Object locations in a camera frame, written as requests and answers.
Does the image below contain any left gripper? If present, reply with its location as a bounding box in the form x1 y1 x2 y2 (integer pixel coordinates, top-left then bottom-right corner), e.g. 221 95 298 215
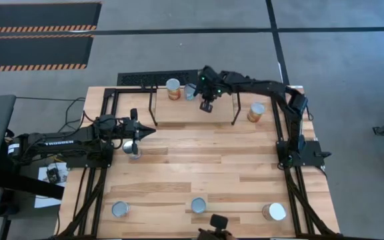
122 120 157 156

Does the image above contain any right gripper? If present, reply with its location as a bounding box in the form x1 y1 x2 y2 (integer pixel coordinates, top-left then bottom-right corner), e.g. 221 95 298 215
195 75 222 104

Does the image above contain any tall peaches can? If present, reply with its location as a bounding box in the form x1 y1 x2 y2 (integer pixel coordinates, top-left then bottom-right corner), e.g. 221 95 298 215
121 139 143 160

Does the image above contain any orange corn can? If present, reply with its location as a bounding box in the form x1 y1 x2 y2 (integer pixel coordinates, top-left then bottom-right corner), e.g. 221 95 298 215
247 102 266 123
165 77 182 101

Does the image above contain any wooden shelf with black legs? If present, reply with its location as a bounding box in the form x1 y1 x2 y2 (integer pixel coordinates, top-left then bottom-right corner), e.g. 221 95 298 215
147 72 255 127

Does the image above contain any black floor vent grate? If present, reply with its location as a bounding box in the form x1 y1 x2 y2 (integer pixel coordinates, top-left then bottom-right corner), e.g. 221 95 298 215
117 69 201 87

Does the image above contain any tin can silver lid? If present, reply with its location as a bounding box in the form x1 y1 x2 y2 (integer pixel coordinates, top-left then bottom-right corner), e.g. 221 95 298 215
111 201 131 219
191 197 207 214

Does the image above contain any small black device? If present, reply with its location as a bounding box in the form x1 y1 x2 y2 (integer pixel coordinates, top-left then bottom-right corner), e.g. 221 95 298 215
46 167 61 183

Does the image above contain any white paper sheet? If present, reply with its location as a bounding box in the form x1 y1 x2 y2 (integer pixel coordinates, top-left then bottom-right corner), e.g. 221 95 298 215
33 162 69 209

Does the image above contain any black support beam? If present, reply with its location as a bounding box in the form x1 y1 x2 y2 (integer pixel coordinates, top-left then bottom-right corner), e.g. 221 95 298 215
0 143 66 201

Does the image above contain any wide tin can tan label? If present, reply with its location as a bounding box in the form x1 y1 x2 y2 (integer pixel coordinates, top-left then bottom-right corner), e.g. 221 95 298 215
261 202 287 222

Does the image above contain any black hazard-striped floor mat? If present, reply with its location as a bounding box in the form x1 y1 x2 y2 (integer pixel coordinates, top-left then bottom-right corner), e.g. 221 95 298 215
0 1 103 34
0 35 95 73

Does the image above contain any black floor cable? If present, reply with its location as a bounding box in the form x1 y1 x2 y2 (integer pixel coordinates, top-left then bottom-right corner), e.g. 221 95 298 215
15 95 88 141

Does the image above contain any black action camera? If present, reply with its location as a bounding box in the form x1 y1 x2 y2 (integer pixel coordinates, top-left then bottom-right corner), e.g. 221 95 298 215
209 213 229 231

